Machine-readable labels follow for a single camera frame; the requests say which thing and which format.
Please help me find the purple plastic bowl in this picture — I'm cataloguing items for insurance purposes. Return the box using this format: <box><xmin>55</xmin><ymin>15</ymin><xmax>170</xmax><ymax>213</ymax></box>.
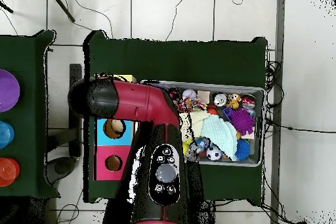
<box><xmin>0</xmin><ymin>68</ymin><xmax>21</xmax><ymax>113</ymax></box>

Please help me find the cream cloth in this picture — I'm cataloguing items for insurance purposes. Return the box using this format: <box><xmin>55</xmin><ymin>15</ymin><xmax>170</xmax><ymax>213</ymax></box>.
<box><xmin>180</xmin><ymin>110</ymin><xmax>211</xmax><ymax>142</ymax></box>

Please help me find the dark tripod leg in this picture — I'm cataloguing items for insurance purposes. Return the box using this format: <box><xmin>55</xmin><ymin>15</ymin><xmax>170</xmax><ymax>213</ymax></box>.
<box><xmin>48</xmin><ymin>0</ymin><xmax>76</xmax><ymax>23</ymax></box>
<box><xmin>0</xmin><ymin>0</ymin><xmax>14</xmax><ymax>14</ymax></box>

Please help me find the wooden three-hole sorting box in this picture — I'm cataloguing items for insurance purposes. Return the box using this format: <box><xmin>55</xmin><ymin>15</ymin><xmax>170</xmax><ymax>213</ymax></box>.
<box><xmin>93</xmin><ymin>73</ymin><xmax>138</xmax><ymax>181</ymax></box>

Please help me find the dark green tablecloth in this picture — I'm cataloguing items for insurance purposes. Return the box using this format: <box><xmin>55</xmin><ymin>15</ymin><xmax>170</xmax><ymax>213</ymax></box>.
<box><xmin>83</xmin><ymin>30</ymin><xmax>268</xmax><ymax>204</ymax></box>

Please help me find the blue plastic bowl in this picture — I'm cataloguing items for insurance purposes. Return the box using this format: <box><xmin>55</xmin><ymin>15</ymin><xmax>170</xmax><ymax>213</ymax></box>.
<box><xmin>0</xmin><ymin>120</ymin><xmax>15</xmax><ymax>149</ymax></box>

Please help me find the grey floor cable cover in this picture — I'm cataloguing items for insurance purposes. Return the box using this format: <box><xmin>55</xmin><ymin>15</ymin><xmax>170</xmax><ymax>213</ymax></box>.
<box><xmin>270</xmin><ymin>0</ymin><xmax>286</xmax><ymax>193</ymax></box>

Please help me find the plain wooden block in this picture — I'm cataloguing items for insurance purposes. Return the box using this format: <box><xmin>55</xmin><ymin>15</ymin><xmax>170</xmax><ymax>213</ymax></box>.
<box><xmin>197</xmin><ymin>90</ymin><xmax>211</xmax><ymax>104</ymax></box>

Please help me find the tangled black cable bundle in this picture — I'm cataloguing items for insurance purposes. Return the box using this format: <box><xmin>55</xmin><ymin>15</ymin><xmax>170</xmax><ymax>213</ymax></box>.
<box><xmin>263</xmin><ymin>59</ymin><xmax>285</xmax><ymax>141</ymax></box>

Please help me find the blue fuzzy ball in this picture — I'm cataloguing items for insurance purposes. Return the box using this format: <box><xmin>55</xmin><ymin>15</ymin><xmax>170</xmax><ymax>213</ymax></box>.
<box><xmin>235</xmin><ymin>138</ymin><xmax>251</xmax><ymax>162</ymax></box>

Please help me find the silver mesh bin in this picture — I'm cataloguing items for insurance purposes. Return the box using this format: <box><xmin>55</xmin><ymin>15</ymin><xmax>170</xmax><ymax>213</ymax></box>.
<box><xmin>141</xmin><ymin>79</ymin><xmax>264</xmax><ymax>168</ymax></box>

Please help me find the long black floor cable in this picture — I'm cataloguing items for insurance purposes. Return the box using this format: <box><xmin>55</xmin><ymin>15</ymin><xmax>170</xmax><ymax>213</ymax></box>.
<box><xmin>264</xmin><ymin>118</ymin><xmax>336</xmax><ymax>134</ymax></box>

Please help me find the orange plastic bowl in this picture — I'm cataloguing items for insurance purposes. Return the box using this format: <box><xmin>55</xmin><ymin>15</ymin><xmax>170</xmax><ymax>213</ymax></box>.
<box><xmin>0</xmin><ymin>157</ymin><xmax>21</xmax><ymax>187</ymax></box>

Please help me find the mint green cloth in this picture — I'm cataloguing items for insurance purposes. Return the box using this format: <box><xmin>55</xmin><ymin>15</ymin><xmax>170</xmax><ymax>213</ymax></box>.
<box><xmin>200</xmin><ymin>114</ymin><xmax>238</xmax><ymax>162</ymax></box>

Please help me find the silver drink can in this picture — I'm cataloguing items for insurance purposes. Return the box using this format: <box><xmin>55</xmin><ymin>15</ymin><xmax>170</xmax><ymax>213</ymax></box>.
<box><xmin>213</xmin><ymin>93</ymin><xmax>227</xmax><ymax>107</ymax></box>

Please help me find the purple spiky ball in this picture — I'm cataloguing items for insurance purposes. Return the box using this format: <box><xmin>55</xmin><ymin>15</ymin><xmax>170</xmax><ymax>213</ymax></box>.
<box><xmin>228</xmin><ymin>108</ymin><xmax>256</xmax><ymax>136</ymax></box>

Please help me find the white toy baseball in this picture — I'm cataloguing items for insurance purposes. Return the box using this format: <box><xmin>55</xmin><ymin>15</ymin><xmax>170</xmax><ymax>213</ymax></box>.
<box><xmin>181</xmin><ymin>88</ymin><xmax>198</xmax><ymax>100</ymax></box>

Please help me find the brown monkey plush toy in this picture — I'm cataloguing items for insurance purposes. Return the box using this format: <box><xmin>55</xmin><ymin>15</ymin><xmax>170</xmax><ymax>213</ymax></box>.
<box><xmin>226</xmin><ymin>93</ymin><xmax>242</xmax><ymax>110</ymax></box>

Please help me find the crumpled polka-dot paper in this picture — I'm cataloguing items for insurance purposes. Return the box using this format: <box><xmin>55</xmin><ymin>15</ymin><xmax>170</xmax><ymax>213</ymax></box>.
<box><xmin>178</xmin><ymin>97</ymin><xmax>207</xmax><ymax>113</ymax></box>

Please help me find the dark green side-table cloth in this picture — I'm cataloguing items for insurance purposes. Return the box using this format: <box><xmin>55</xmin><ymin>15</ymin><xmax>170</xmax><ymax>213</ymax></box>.
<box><xmin>0</xmin><ymin>30</ymin><xmax>61</xmax><ymax>198</ymax></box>

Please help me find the thin black floor cable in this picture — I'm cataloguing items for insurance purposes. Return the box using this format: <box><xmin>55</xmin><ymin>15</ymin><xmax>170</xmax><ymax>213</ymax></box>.
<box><xmin>165</xmin><ymin>0</ymin><xmax>190</xmax><ymax>41</ymax></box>

